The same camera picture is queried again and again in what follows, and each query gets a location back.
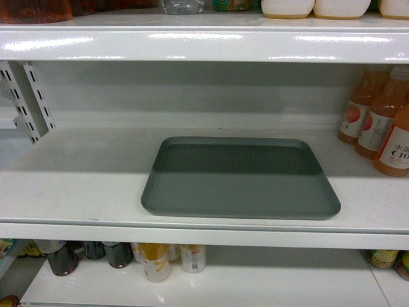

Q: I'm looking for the grey rectangular serving tray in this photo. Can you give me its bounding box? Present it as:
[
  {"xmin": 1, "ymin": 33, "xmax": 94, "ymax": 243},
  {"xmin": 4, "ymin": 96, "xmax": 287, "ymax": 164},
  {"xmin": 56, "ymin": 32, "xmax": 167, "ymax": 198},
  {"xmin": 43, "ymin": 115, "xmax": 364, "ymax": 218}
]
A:
[{"xmin": 141, "ymin": 136, "xmax": 341, "ymax": 220}]

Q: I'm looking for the yellow white drink can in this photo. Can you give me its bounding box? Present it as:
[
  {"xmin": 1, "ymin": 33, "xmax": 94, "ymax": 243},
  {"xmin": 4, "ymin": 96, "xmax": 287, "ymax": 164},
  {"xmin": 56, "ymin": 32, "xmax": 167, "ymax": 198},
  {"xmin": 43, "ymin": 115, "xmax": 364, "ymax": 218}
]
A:
[{"xmin": 138, "ymin": 243, "xmax": 171, "ymax": 283}]

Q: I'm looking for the dark drink bottle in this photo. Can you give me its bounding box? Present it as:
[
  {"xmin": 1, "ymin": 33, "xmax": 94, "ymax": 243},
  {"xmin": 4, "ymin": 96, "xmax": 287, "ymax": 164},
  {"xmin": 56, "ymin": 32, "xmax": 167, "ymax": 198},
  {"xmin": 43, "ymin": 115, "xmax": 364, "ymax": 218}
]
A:
[
  {"xmin": 35, "ymin": 239, "xmax": 79, "ymax": 276},
  {"xmin": 81, "ymin": 241, "xmax": 105, "ymax": 260},
  {"xmin": 102, "ymin": 242, "xmax": 133, "ymax": 269}
]

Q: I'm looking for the white middle shelf board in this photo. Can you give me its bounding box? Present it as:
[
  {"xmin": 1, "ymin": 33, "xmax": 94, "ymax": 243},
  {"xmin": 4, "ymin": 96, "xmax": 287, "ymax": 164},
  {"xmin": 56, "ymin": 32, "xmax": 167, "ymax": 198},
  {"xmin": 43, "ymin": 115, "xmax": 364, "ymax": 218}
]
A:
[{"xmin": 1, "ymin": 127, "xmax": 408, "ymax": 250}]

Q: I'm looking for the white shelf board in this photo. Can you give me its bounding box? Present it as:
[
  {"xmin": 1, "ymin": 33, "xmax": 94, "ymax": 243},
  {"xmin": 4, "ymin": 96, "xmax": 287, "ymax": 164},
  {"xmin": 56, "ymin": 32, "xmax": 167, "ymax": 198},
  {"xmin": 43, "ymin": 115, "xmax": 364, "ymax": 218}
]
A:
[
  {"xmin": 1, "ymin": 127, "xmax": 408, "ymax": 250},
  {"xmin": 21, "ymin": 258, "xmax": 408, "ymax": 306},
  {"xmin": 1, "ymin": 10, "xmax": 408, "ymax": 64}
]

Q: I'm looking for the white upper shelf board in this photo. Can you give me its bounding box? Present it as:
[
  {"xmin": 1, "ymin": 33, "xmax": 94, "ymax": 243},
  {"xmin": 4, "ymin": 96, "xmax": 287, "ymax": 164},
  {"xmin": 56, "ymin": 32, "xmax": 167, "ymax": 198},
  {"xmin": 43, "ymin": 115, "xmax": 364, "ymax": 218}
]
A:
[{"xmin": 1, "ymin": 10, "xmax": 408, "ymax": 64}]

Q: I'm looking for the clear water bottle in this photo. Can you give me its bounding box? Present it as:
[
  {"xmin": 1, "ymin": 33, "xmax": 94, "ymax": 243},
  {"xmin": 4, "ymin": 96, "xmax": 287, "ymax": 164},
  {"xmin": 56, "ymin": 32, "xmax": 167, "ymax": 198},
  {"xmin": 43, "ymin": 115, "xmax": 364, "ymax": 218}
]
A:
[{"xmin": 162, "ymin": 0, "xmax": 205, "ymax": 15}]

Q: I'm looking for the white lower shelf board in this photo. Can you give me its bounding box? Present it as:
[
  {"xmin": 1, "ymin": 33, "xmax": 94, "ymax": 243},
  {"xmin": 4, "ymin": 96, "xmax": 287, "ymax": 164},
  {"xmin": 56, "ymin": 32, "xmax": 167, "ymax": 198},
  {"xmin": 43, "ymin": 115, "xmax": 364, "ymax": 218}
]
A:
[{"xmin": 21, "ymin": 258, "xmax": 408, "ymax": 306}]

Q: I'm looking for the white jar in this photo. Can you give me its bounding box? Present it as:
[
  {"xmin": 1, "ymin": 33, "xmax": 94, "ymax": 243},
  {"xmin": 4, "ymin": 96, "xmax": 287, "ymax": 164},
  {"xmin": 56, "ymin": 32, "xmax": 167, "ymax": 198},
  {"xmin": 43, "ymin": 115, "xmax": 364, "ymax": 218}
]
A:
[
  {"xmin": 313, "ymin": 0, "xmax": 371, "ymax": 20},
  {"xmin": 261, "ymin": 0, "xmax": 315, "ymax": 19}
]

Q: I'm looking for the orange juice bottle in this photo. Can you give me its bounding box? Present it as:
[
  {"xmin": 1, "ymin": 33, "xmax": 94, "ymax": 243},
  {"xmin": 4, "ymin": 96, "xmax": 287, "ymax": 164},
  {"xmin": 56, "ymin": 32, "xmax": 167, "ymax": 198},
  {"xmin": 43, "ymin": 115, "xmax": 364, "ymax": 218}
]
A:
[
  {"xmin": 355, "ymin": 65, "xmax": 408, "ymax": 159},
  {"xmin": 337, "ymin": 64, "xmax": 391, "ymax": 145}
]

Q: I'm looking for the white slotted shelf upright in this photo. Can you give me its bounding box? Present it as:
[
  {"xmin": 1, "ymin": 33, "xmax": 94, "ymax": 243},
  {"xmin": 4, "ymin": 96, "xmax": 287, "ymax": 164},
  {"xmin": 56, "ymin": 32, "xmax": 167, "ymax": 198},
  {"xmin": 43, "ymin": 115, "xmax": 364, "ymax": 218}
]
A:
[{"xmin": 23, "ymin": 62, "xmax": 56, "ymax": 137}]

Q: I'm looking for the orange juice bottle C100 label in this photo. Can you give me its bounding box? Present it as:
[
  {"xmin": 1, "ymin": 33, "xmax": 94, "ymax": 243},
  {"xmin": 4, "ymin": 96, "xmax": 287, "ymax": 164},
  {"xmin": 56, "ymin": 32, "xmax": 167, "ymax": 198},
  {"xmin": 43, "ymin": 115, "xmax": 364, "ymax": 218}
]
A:
[{"xmin": 373, "ymin": 105, "xmax": 408, "ymax": 177}]

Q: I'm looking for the brown snack package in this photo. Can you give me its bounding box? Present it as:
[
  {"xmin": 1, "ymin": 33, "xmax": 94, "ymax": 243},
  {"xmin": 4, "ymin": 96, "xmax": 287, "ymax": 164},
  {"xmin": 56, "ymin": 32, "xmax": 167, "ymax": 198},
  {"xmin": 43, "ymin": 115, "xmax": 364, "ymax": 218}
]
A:
[{"xmin": 1, "ymin": 0, "xmax": 73, "ymax": 24}]

